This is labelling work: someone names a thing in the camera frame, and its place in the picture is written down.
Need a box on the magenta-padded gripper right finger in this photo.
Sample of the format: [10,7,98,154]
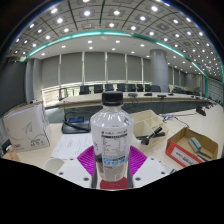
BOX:
[126,144,167,190]

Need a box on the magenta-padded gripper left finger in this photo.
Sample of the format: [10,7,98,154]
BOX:
[55,144,100,190]

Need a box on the clear plastic water bottle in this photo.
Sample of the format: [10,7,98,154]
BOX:
[89,90,135,191]

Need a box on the small white labelled box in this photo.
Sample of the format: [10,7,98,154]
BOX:
[159,160,178,175]

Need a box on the white printed paper sheet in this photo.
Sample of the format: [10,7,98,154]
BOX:
[50,132,96,161]

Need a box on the red and brown cardboard box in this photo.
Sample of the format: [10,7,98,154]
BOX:
[165,126,219,168]

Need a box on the black marker pen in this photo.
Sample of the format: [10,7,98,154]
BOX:
[140,125,167,146]

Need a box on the flat round red coaster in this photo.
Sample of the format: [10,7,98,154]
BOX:
[99,179,130,191]

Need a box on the black conference microphone console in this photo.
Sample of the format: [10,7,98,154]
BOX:
[61,114,92,135]

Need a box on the beige desk organizer box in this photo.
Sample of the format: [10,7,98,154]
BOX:
[129,109,176,151]

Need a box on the dark pen in cardboard box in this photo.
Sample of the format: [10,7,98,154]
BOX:
[196,149,213,162]

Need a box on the flat brown cardboard sheet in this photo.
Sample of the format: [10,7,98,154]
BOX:
[1,149,22,163]

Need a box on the white copy paper carton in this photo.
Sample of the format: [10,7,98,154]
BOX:
[2,101,52,154]

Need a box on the long curved conference desk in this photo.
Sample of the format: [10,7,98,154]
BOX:
[44,91,214,116]

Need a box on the small black desk microphone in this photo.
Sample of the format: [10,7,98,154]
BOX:
[195,104,208,117]

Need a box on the row of black office chairs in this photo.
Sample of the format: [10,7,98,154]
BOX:
[79,83,163,95]

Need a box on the group of ceiling lights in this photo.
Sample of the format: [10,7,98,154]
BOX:
[13,0,218,58]

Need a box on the thin grey cable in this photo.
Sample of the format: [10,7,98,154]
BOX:
[161,113,198,130]

